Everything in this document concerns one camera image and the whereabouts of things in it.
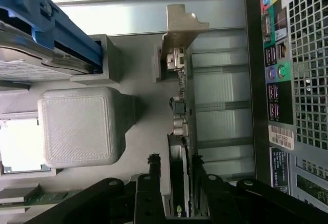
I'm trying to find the dark blue label sticker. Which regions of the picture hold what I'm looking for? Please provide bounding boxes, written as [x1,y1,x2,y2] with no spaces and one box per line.
[270,147,291,197]

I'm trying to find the white barcode sticker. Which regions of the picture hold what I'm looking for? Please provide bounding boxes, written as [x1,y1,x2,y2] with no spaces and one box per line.
[268,125,295,150]

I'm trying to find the green RAM stick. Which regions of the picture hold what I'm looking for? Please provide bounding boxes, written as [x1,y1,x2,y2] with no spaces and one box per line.
[0,187,85,209]

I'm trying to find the grey 3D-printed parts rack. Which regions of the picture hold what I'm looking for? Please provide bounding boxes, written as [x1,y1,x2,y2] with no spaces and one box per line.
[0,33,197,224]

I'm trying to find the CPU chip with silver lid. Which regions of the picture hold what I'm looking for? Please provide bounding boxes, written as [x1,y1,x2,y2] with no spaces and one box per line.
[0,118,40,175]

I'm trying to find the desktop computer rear panel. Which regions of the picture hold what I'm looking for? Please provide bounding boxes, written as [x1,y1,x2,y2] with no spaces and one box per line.
[242,0,328,224]

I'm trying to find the hard disk with blue caddy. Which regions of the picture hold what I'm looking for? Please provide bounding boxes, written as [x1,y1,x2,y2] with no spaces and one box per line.
[0,0,104,83]

